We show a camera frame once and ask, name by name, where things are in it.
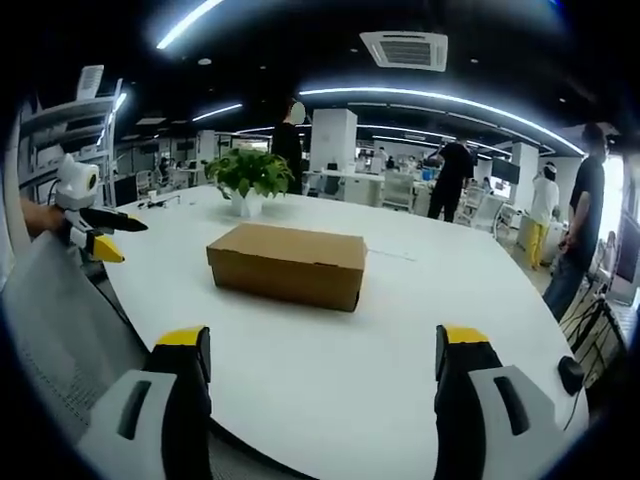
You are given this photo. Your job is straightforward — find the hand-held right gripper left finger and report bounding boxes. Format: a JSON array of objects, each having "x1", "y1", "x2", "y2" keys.
[{"x1": 75, "y1": 325, "x2": 213, "y2": 480}]

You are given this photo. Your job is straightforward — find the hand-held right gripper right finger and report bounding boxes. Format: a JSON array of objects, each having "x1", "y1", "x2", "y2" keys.
[{"x1": 433, "y1": 324, "x2": 569, "y2": 480}]

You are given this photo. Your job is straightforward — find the brown cardboard shoe box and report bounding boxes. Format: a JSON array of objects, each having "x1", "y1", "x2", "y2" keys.
[{"x1": 206, "y1": 222, "x2": 369, "y2": 314}]

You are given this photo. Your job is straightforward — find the person's left hand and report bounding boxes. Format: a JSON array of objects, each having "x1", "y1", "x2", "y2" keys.
[{"x1": 20, "y1": 197, "x2": 66, "y2": 238}]

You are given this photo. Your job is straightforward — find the white metal shelf rack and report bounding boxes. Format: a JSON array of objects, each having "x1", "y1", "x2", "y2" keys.
[{"x1": 17, "y1": 64, "x2": 126, "y2": 207}]

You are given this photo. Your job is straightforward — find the grey mesh office chair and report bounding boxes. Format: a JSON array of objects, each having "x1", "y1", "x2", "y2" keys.
[{"x1": 0, "y1": 232, "x2": 154, "y2": 441}]

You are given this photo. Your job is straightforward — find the black computer mouse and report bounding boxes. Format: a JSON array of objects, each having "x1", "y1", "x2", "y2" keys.
[{"x1": 557, "y1": 355, "x2": 586, "y2": 396}]

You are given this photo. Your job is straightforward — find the white plant pot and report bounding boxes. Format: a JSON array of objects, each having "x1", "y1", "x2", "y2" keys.
[{"x1": 230, "y1": 188, "x2": 264, "y2": 218}]

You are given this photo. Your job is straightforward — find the green potted plant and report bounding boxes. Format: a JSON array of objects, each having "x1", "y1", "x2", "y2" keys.
[{"x1": 204, "y1": 147, "x2": 296, "y2": 200}]

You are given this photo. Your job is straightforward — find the white rolling cabinet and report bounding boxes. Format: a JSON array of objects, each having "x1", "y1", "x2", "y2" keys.
[{"x1": 382, "y1": 172, "x2": 416, "y2": 214}]

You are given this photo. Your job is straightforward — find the white square pillar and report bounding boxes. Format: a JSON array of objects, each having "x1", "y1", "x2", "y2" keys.
[{"x1": 309, "y1": 108, "x2": 359, "y2": 174}]

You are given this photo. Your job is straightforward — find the ceiling air conditioner vent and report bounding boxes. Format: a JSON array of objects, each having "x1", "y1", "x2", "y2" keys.
[{"x1": 358, "y1": 30, "x2": 450, "y2": 73}]

